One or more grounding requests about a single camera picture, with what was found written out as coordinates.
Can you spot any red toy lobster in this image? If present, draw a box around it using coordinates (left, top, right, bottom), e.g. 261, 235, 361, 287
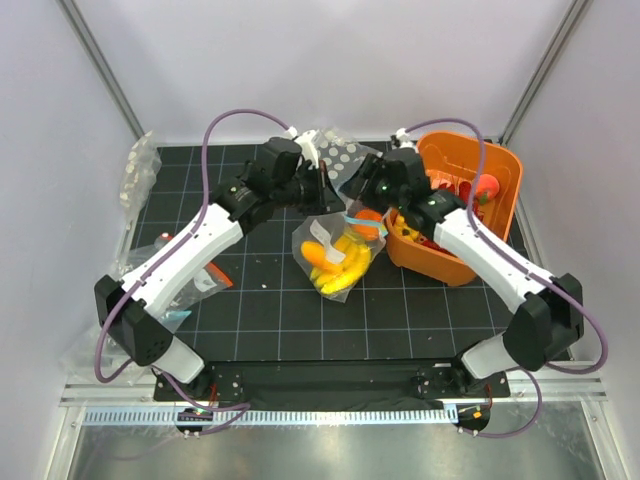
427, 169, 472, 203

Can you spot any clear bag bottom left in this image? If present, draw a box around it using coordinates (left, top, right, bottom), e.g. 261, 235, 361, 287
61, 324, 150, 386

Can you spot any clear dotted bag at wall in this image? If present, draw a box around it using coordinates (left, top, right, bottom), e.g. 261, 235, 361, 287
119, 130, 162, 231

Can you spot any orange plastic bin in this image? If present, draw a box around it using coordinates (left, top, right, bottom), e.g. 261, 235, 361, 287
386, 131, 522, 287

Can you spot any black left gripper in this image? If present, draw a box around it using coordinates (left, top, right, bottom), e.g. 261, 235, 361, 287
272, 160, 345, 216

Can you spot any toy peach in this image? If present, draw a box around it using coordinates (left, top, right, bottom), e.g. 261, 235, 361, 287
474, 173, 501, 204

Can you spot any white slotted cable duct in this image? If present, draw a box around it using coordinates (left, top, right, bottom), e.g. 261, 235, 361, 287
82, 404, 458, 427

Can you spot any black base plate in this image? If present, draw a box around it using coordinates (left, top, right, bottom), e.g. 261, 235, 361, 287
177, 358, 510, 411

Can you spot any clear blue-zip bag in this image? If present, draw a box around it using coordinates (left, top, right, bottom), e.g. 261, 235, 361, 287
292, 208, 388, 303

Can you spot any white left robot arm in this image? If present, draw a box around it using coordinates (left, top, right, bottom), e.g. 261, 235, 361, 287
94, 130, 345, 400

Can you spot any yellow toy bell pepper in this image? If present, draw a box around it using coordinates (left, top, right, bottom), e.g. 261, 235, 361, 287
393, 214, 422, 244

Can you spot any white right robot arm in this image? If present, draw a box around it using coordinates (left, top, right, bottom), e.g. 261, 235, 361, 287
339, 147, 584, 396

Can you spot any yellow toy mango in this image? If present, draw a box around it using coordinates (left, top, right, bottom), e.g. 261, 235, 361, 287
300, 241, 326, 269

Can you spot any yellow toy banana bunch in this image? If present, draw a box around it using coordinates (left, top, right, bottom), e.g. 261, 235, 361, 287
310, 234, 373, 298

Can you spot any toy orange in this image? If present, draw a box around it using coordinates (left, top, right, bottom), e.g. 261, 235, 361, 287
351, 209, 383, 242

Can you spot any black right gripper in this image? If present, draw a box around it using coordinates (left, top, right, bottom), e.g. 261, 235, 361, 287
340, 153, 407, 214

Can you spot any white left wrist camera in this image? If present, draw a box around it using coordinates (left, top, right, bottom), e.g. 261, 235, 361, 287
285, 126, 320, 169

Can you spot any clear polka dot bag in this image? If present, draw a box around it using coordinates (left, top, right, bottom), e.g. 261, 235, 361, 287
313, 127, 382, 190

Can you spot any clear red-zip bag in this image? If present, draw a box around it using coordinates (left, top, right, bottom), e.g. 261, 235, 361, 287
115, 232, 233, 330

